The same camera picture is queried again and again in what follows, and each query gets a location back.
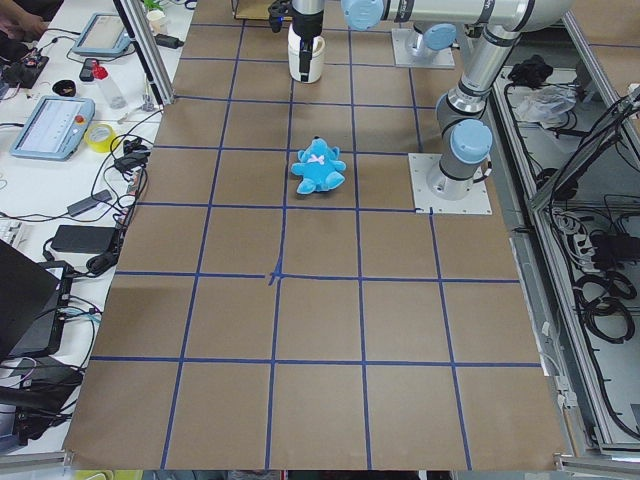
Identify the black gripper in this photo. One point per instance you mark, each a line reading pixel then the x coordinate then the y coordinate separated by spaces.
pixel 306 26

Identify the blue plush toy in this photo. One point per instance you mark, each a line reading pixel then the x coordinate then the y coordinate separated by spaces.
pixel 319 167

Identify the paper cup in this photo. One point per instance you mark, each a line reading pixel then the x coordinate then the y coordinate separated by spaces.
pixel 158 21

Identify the clear bottle red cap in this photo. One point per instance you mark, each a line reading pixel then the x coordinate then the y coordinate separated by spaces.
pixel 108 87

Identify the far teach pendant tablet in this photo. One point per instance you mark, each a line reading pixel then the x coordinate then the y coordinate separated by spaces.
pixel 103 36

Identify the teach pendant tablet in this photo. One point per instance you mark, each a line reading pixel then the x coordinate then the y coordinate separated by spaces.
pixel 103 36
pixel 55 128

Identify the yellow tape roll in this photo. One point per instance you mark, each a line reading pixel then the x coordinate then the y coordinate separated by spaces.
pixel 100 138

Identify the black small bowl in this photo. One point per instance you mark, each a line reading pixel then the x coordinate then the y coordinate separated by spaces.
pixel 65 88

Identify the white crumpled cloth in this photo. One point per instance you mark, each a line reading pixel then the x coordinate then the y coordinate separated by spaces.
pixel 548 106

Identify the grey usb hub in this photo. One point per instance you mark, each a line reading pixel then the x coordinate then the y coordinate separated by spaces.
pixel 89 203

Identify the near teach pendant tablet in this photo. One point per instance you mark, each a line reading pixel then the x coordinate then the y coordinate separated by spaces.
pixel 55 128

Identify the black power adapter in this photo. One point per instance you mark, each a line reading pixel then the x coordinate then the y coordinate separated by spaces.
pixel 83 239

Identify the black laptop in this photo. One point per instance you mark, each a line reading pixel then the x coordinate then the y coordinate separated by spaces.
pixel 33 296

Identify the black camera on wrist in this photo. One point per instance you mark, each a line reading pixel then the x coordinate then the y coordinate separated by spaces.
pixel 278 11

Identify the aluminium frame post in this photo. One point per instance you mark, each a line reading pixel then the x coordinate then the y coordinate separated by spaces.
pixel 133 16

